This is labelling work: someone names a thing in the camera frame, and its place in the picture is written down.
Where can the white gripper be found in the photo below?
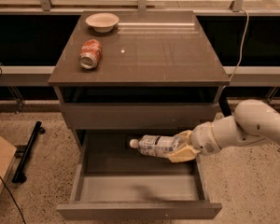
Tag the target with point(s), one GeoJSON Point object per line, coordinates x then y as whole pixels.
{"type": "Point", "coordinates": [202, 138]}

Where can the blue labelled plastic bottle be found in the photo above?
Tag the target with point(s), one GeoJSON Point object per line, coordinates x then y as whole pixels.
{"type": "Point", "coordinates": [158, 145]}

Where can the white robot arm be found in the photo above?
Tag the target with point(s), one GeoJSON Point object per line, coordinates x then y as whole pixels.
{"type": "Point", "coordinates": [252, 123]}

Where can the open grey middle drawer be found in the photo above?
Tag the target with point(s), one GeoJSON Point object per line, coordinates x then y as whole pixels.
{"type": "Point", "coordinates": [115, 182]}

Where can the grey drawer cabinet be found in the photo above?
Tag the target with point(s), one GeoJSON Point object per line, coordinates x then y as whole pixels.
{"type": "Point", "coordinates": [153, 58]}

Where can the closed grey top drawer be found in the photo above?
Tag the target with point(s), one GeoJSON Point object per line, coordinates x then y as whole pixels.
{"type": "Point", "coordinates": [136, 117]}

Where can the red soda can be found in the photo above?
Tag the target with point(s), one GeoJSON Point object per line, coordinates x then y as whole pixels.
{"type": "Point", "coordinates": [90, 54]}

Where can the white paper bowl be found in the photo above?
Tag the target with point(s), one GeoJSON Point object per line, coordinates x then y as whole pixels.
{"type": "Point", "coordinates": [102, 22]}

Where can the black metal bar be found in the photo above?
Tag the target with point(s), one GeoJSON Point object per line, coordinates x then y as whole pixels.
{"type": "Point", "coordinates": [19, 176]}

